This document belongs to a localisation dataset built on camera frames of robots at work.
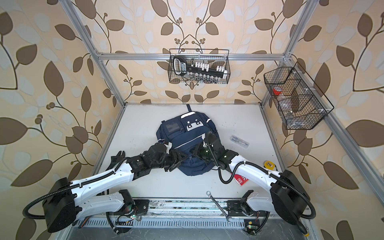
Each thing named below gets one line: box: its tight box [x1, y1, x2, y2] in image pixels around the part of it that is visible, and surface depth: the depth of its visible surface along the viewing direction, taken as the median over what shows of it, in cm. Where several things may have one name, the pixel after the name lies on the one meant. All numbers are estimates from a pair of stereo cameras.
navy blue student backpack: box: [156, 104, 218, 176], surface depth 95 cm
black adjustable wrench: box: [105, 150, 126, 171], surface depth 93 cm
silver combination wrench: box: [206, 191, 233, 223], surface depth 74 cm
